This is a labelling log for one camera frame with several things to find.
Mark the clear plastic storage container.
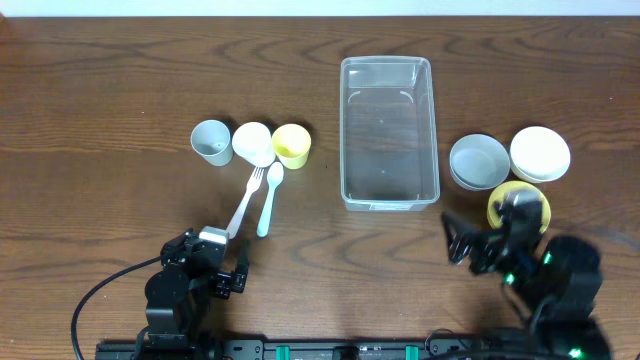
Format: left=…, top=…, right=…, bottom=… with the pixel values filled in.
left=340, top=55, right=440, bottom=212

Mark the grey plastic bowl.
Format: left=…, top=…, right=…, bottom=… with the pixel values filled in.
left=449, top=134, right=510, bottom=191

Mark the white plastic bowl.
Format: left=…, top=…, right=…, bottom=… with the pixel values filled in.
left=509, top=126, right=571, bottom=183

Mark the light blue plastic spoon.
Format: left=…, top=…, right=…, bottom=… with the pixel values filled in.
left=257, top=162, right=284, bottom=237

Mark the white plastic fork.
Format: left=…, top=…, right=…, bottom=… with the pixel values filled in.
left=226, top=167, right=264, bottom=239

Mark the white plastic cup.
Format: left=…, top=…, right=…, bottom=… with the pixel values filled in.
left=232, top=122, right=276, bottom=168

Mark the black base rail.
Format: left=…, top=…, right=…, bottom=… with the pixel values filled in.
left=94, top=337, right=501, bottom=360

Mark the yellow plastic cup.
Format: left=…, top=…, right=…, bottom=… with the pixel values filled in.
left=272, top=124, right=312, bottom=170

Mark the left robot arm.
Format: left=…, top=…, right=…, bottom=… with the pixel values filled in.
left=145, top=227, right=250, bottom=352

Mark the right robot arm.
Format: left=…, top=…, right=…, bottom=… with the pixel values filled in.
left=441, top=190, right=612, bottom=359

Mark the left black cable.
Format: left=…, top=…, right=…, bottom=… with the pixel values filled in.
left=70, top=255, right=164, bottom=360

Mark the grey plastic cup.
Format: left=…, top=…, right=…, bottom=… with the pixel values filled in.
left=190, top=120, right=233, bottom=167

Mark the yellow plastic bowl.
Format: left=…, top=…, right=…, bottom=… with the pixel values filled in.
left=487, top=181, right=551, bottom=233

